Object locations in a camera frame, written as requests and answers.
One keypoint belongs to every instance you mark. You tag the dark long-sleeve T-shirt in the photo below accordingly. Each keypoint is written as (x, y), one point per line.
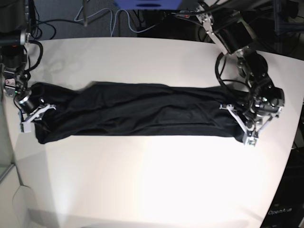
(118, 109)

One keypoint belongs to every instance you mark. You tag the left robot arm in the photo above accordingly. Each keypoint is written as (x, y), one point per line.
(224, 24)

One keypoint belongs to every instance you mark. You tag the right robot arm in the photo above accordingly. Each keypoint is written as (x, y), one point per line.
(18, 57)

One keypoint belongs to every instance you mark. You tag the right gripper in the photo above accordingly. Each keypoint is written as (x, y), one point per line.
(36, 115)

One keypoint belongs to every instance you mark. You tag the black OpenArm control box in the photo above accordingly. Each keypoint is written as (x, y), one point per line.
(287, 207)

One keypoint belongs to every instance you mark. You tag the blue plastic bin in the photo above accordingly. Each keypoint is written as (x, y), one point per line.
(148, 4)

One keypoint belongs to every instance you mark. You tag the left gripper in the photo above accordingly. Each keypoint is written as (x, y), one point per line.
(253, 121)

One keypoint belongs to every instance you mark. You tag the glass side panel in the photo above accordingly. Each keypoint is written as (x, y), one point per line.
(6, 149)

